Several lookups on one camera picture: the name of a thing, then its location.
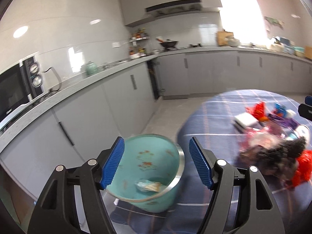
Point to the teal trash bin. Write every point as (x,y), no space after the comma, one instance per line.
(149,157)

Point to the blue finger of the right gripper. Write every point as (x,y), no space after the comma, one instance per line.
(305,109)

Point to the white wall socket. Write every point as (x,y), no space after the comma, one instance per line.
(116,45)

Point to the black range hood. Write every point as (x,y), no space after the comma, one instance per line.
(174,7)

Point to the grey lower kitchen cabinets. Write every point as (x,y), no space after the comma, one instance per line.
(78,122)

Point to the black wok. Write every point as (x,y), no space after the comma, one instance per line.
(168,44)

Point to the crumpled paper in bin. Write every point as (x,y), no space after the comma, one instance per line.
(148,186)

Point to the red transparent plastic bag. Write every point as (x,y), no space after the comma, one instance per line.
(303,172)

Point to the metal spice rack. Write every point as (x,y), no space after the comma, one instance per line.
(136,44)

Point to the green ceramic jar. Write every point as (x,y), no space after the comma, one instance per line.
(91,68)

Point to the red orange snack bag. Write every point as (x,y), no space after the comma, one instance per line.
(258,111)

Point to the steel pot with lid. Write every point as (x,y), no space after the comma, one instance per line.
(232,42)

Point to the wooden cutting board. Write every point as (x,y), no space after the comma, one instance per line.
(222,37)

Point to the blue plaid tablecloth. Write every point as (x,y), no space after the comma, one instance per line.
(213,125)

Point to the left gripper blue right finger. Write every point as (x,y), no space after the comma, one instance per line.
(202,166)

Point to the blue snack wrapper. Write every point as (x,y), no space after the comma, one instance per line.
(279,110)

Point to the purple snack wrapper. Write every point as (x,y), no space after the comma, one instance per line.
(276,124)

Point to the black white microwave oven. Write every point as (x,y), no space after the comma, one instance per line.
(21,85)

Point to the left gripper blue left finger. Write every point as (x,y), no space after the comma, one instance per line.
(112,162)

